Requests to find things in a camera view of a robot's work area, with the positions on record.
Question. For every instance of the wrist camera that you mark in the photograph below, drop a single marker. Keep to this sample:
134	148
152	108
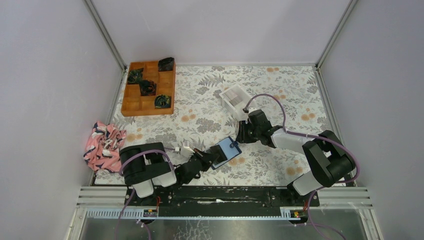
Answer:
248	110
185	150

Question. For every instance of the white plastic card box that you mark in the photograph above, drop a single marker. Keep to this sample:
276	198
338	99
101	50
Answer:
236	111

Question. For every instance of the floral tablecloth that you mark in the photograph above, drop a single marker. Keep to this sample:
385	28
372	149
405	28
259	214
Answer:
288	95

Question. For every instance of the stack of cards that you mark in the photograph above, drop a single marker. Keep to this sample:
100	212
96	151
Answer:
233	97

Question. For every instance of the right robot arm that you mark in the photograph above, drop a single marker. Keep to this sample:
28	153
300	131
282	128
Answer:
328	160

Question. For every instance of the blue leather card holder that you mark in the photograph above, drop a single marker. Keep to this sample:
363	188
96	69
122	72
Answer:
227	149

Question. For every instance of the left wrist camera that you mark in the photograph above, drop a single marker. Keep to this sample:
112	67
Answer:
185	150

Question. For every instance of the black credit card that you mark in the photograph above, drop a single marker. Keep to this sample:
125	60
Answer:
221	156

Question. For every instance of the dark rolled cloth bottom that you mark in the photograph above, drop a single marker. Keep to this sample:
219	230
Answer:
163	101

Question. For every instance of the dark rolled cloth left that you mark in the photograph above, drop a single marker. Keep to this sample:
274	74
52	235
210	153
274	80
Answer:
135	76

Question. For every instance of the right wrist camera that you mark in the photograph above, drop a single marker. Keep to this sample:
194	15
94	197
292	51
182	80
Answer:
248	110

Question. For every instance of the dark rolled cloth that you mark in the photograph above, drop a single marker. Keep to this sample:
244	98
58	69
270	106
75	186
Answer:
147	88
135	76
166	64
163	101

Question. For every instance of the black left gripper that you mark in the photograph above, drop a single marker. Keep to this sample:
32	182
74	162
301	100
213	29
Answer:
205	159

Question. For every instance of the pink patterned cloth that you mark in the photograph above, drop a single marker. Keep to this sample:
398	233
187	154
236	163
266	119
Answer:
102	150

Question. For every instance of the dark rolled cloth top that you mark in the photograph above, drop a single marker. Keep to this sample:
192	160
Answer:
166	64

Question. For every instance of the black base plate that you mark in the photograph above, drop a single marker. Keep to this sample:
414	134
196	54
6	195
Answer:
221	201

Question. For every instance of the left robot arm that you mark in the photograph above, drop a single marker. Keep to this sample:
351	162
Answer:
146	165

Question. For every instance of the wooden compartment tray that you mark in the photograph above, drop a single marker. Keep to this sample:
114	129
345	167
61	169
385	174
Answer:
134	105

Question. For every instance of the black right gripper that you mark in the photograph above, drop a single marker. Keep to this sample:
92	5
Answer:
241	137

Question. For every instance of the dark rolled cloth middle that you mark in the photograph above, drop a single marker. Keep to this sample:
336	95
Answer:
147	88

